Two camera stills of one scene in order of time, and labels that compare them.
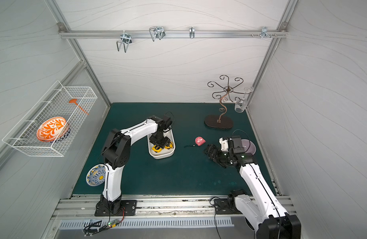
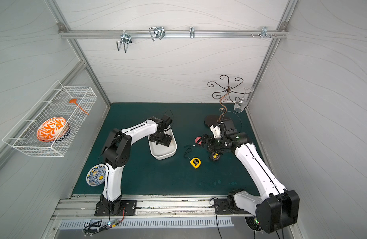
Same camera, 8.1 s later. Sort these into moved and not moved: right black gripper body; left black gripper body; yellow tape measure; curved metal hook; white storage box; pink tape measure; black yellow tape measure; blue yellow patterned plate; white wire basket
Moved: black yellow tape measure; right black gripper body; yellow tape measure
Not moved: white storage box; pink tape measure; white wire basket; curved metal hook; blue yellow patterned plate; left black gripper body
